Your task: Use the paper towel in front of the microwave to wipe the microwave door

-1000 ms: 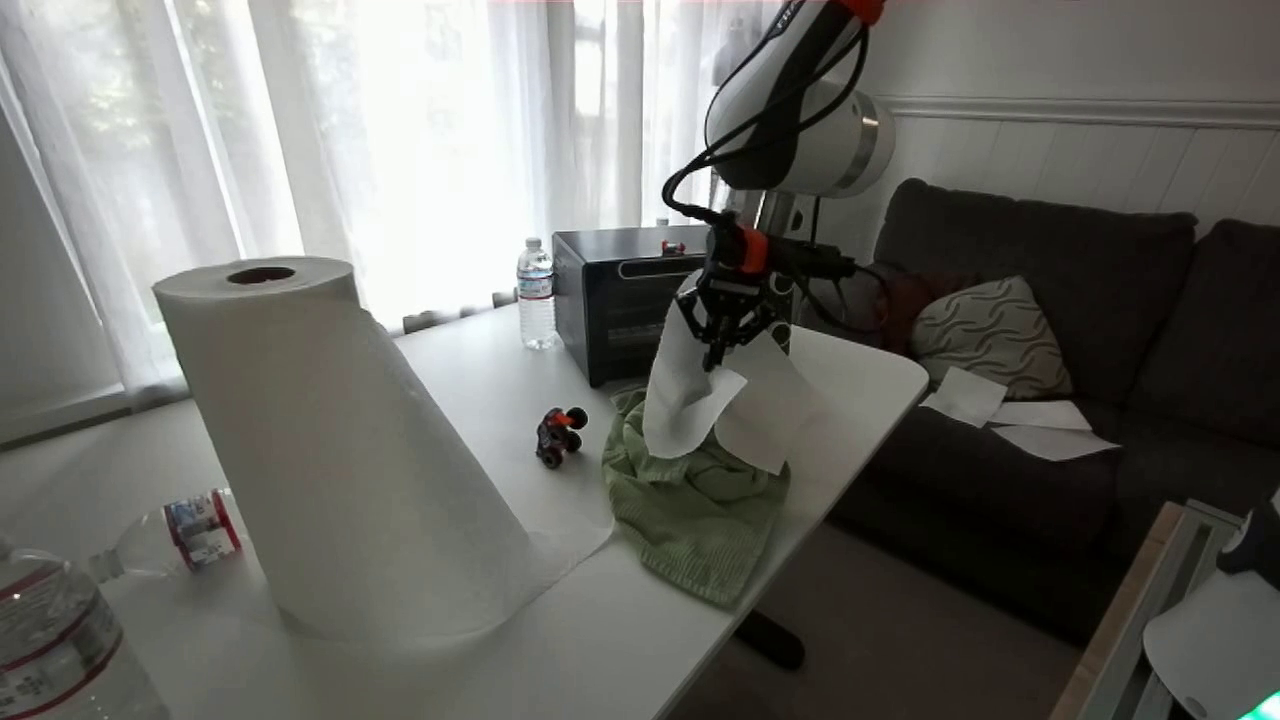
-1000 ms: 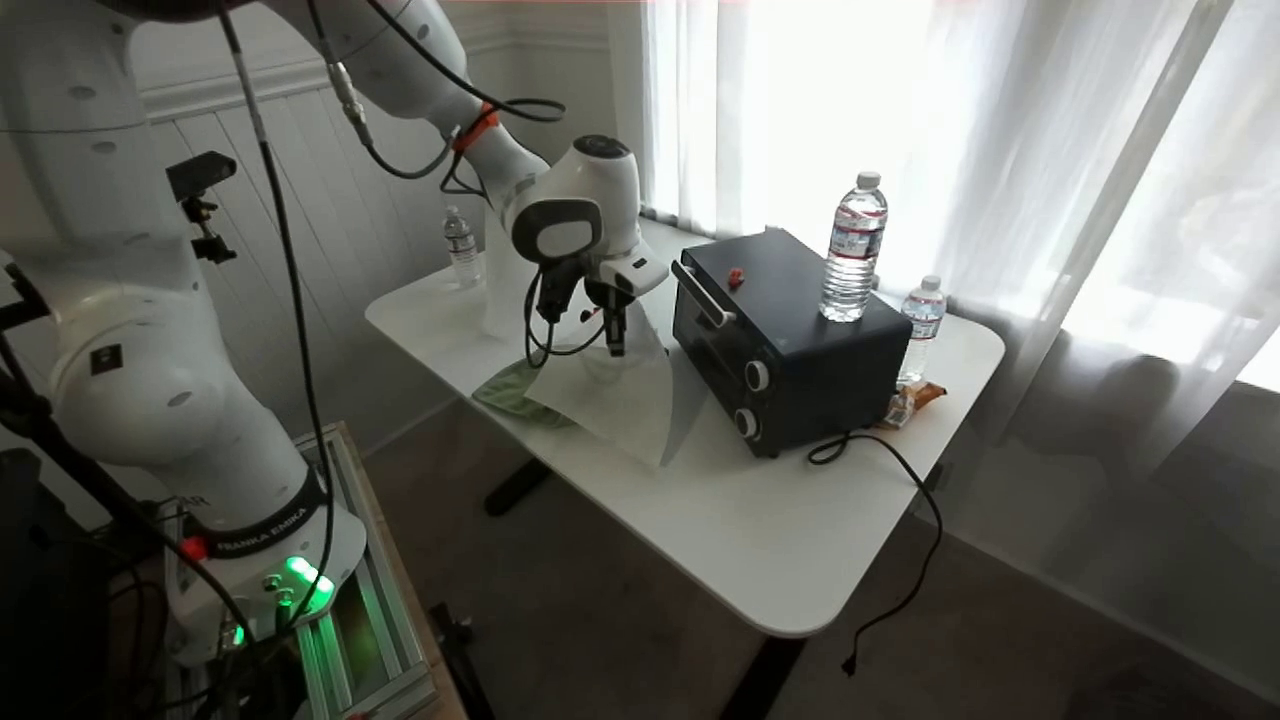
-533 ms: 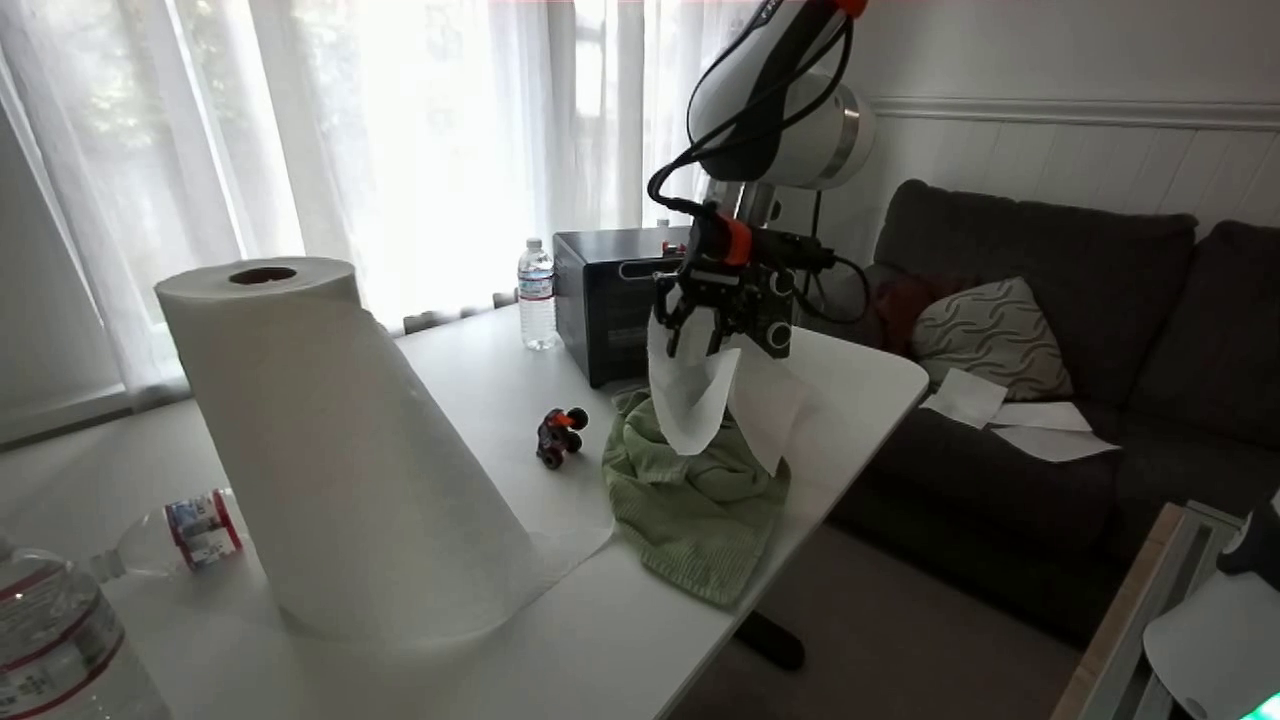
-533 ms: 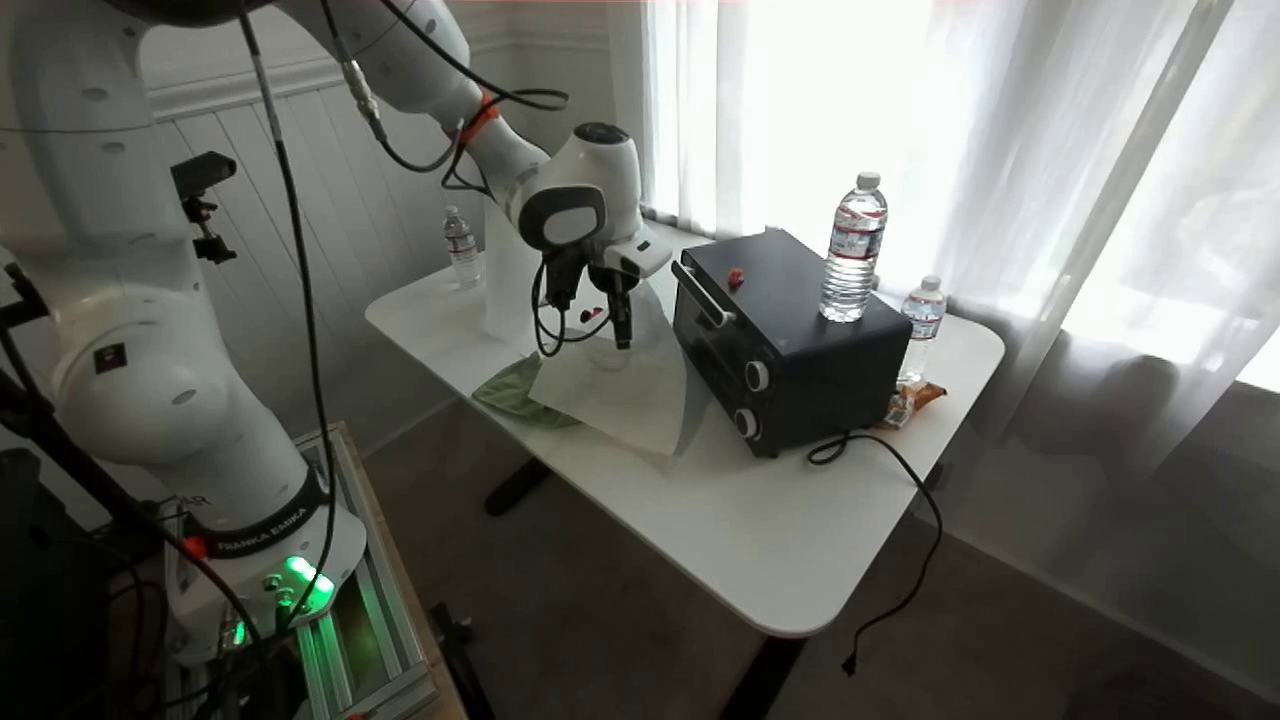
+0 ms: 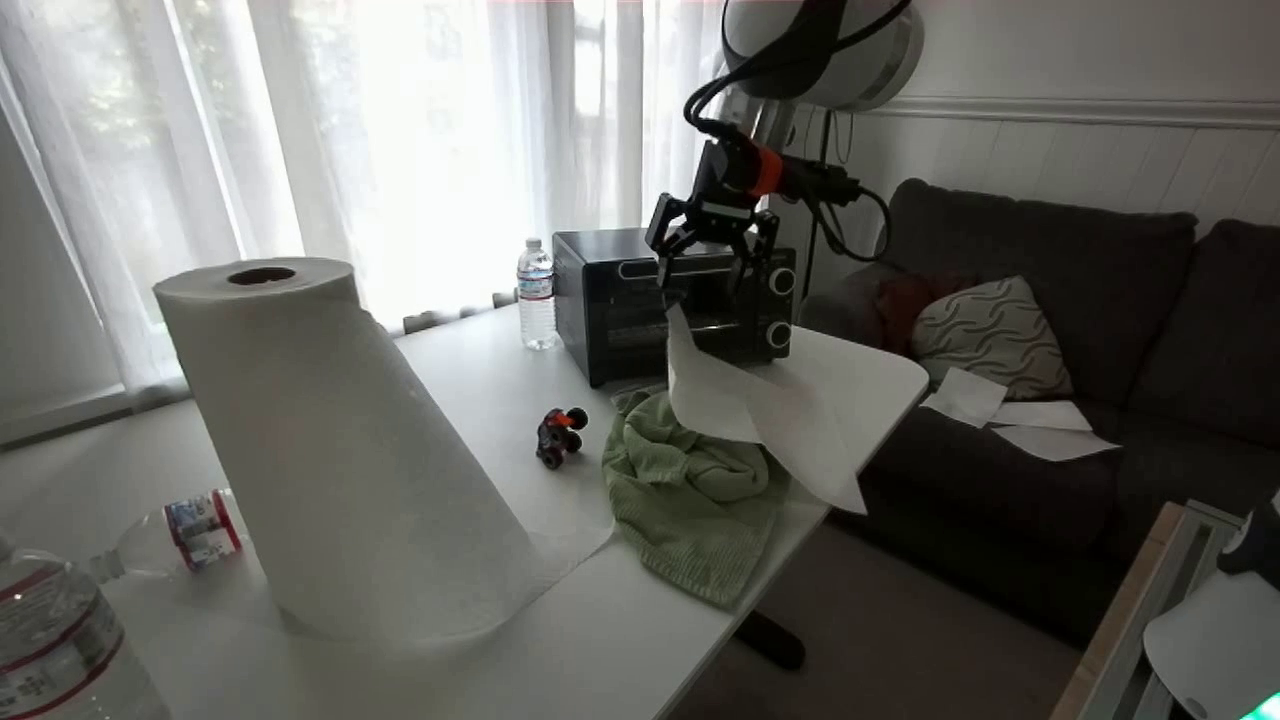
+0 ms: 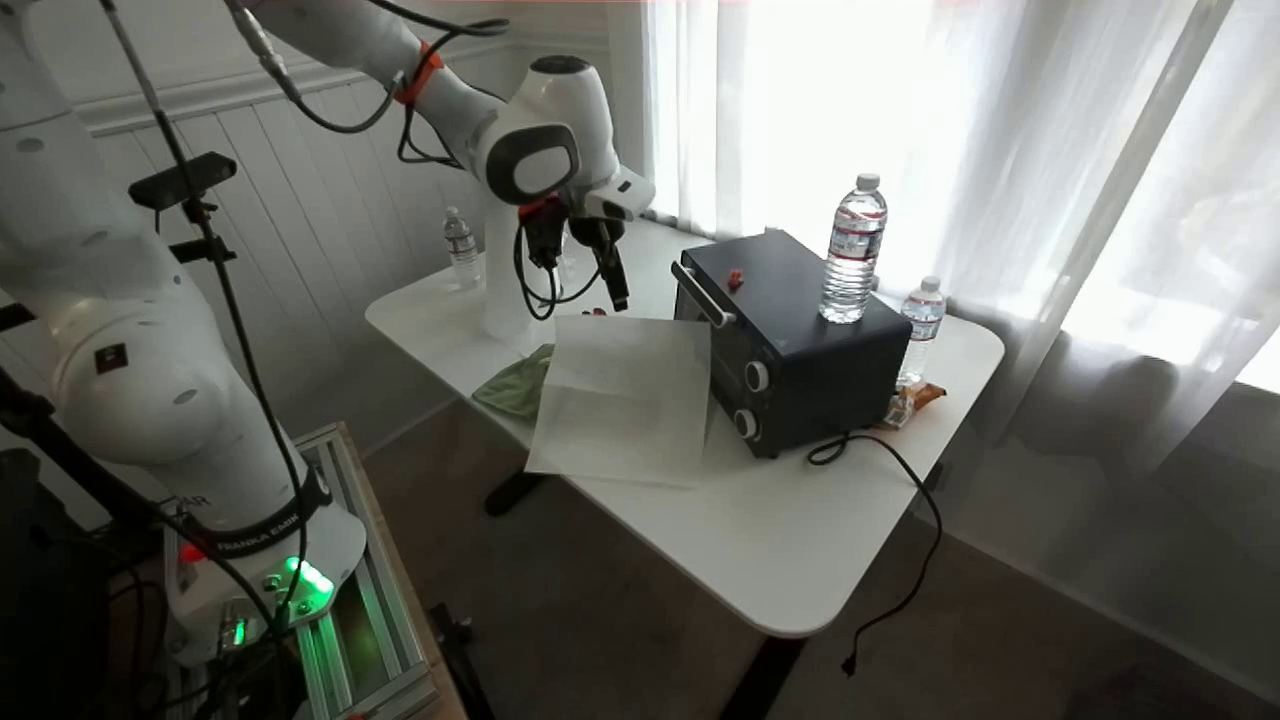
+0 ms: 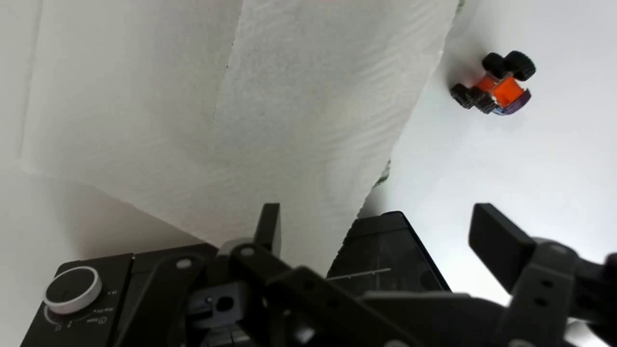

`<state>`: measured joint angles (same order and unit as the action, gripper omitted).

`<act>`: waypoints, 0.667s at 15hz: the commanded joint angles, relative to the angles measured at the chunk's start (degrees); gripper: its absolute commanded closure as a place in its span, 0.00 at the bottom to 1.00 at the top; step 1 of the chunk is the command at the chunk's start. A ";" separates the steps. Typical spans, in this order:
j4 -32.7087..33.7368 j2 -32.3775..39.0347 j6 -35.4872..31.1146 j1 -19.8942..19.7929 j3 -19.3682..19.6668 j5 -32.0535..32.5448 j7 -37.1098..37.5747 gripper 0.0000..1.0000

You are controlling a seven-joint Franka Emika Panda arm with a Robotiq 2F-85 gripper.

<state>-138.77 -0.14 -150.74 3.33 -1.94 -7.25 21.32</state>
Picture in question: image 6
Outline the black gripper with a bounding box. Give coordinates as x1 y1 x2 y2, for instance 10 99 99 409
565 194 634 314

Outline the white paper towel sheet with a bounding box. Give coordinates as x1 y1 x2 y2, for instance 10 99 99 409
520 313 721 486

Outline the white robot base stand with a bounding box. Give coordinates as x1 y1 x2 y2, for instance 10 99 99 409
156 419 451 720

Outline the black microwave oven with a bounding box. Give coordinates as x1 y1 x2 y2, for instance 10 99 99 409
666 225 916 462

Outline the black table leg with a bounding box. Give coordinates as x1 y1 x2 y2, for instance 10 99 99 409
717 634 810 720
478 456 556 518

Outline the large clear water bottle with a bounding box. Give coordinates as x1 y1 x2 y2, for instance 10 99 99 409
814 170 893 327

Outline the small clear water bottle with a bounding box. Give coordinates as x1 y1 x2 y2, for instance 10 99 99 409
898 272 951 383

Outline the orange snack wrapper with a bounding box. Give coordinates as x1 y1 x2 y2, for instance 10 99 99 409
880 377 951 433

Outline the sheer white curtain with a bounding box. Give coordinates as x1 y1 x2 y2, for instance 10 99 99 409
602 0 1280 695

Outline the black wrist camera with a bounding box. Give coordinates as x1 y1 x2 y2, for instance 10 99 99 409
516 194 566 272

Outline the orange cable strap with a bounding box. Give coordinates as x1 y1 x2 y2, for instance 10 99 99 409
395 40 449 111

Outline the long black hanging cable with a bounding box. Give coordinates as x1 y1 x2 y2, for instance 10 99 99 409
92 0 324 644

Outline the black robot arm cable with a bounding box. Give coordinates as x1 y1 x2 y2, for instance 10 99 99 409
220 0 516 142

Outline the black microwave power cable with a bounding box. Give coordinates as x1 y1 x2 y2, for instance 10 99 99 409
799 429 949 680

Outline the black camera on stand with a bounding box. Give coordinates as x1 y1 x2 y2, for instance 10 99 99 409
129 147 240 272

